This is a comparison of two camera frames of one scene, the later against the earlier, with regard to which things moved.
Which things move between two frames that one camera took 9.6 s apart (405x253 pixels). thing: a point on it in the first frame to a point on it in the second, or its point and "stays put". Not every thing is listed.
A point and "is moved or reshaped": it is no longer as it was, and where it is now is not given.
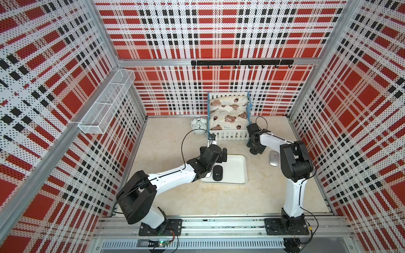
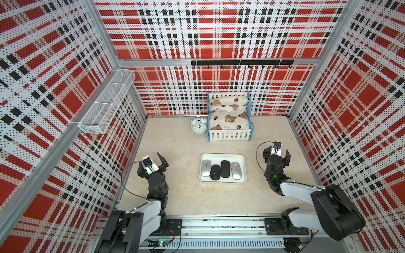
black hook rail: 269,62 stays put
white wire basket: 97,119 stays put
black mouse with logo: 218,173 stays put
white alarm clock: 199,123 stays put
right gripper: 260,150 to 267,153
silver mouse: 274,158 is moved or reshaped
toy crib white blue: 230,135 stays put
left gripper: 220,158 to 140,172
